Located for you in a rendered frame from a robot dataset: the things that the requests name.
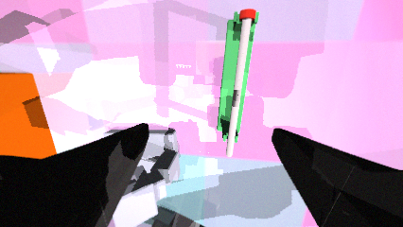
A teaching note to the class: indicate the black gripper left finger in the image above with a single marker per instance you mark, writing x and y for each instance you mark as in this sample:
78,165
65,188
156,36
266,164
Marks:
78,187

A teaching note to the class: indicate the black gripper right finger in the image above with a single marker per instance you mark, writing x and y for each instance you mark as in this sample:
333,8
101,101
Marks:
340,189

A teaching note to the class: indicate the grey rod with red cap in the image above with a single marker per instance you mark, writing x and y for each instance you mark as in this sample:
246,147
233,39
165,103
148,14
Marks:
245,16

